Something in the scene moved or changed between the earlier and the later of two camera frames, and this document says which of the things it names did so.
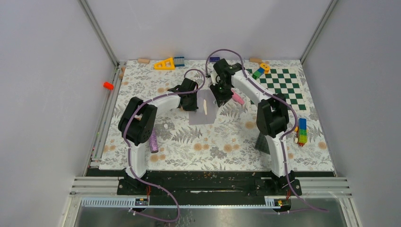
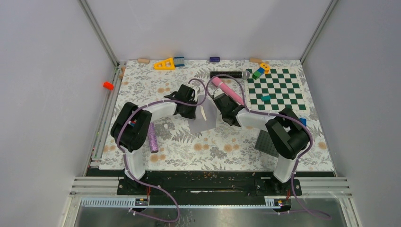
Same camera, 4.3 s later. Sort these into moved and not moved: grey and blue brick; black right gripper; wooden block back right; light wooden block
Moved: black right gripper
Not moved: grey and blue brick; wooden block back right; light wooden block
